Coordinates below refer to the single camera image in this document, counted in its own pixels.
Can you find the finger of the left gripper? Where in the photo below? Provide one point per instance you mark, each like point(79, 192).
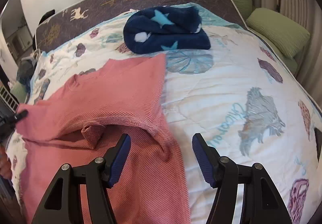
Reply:
point(19, 116)

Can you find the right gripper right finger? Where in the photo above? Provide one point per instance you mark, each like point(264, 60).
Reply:
point(261, 201)

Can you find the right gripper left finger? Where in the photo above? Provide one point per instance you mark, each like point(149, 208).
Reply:
point(61, 203)

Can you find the pink knit shirt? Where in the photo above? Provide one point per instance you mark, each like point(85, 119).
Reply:
point(86, 117)

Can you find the dark clothes pile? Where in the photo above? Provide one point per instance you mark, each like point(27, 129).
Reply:
point(26, 69)

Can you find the left hand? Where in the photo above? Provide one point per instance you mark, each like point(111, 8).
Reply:
point(5, 164)

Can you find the green cushion far side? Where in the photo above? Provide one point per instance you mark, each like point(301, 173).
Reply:
point(19, 91)

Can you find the white seashell quilt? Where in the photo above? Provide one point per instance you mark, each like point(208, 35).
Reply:
point(237, 95)

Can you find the navy star fleece blanket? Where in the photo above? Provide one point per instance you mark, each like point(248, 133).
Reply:
point(165, 28)

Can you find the purple deer pattern mattress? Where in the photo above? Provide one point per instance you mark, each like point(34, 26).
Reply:
point(69, 23)

